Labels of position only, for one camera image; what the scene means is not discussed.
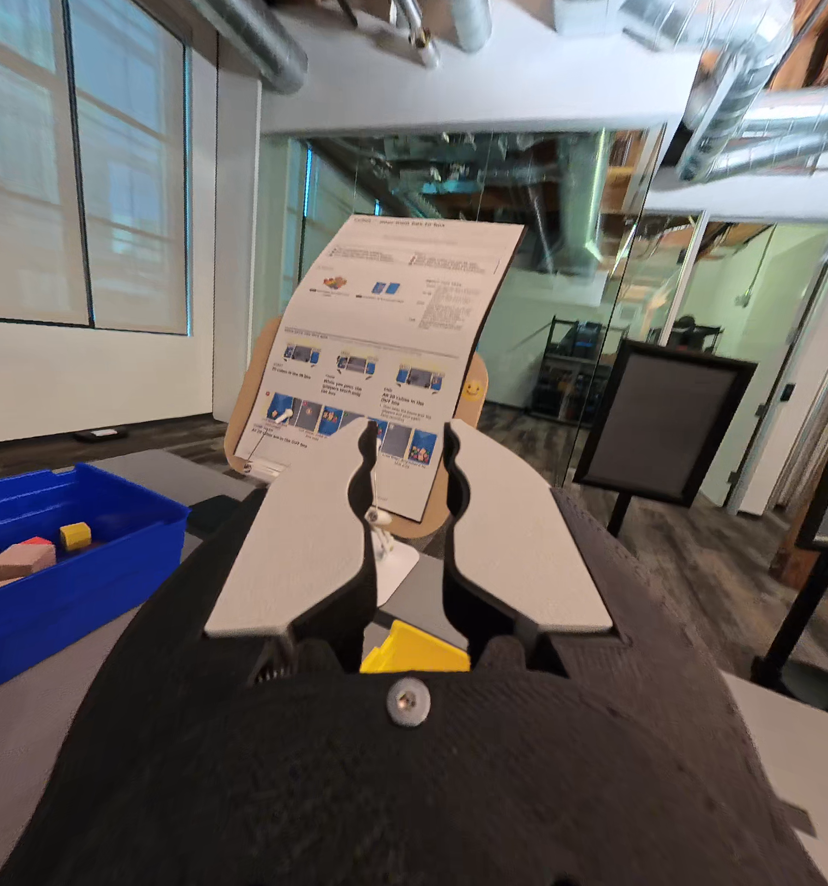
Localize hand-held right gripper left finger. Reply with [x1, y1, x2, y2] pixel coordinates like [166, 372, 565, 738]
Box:
[203, 418, 380, 672]

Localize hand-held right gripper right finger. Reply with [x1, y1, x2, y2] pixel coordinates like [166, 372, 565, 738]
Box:
[441, 419, 615, 669]

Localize yellow plastic box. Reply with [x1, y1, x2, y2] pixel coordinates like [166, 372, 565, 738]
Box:
[360, 619, 471, 674]

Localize blue plastic box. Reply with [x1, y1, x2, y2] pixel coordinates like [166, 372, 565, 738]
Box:
[0, 462, 192, 701]

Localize pile of wooden cubes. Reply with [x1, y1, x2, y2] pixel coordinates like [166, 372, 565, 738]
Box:
[0, 522, 94, 599]

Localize black metal shelf rack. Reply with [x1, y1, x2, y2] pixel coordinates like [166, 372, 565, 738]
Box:
[530, 315, 631, 425]

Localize printed instruction sheet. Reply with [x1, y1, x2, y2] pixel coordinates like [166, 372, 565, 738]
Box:
[251, 215, 527, 523]

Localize black framed sign board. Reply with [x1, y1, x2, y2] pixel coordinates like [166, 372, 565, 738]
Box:
[751, 443, 828, 714]

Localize frosted glass window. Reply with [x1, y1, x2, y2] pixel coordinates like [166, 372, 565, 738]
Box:
[0, 0, 195, 339]

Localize silver ceiling duct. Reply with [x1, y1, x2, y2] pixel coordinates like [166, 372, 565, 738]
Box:
[191, 0, 311, 96]
[552, 0, 828, 184]

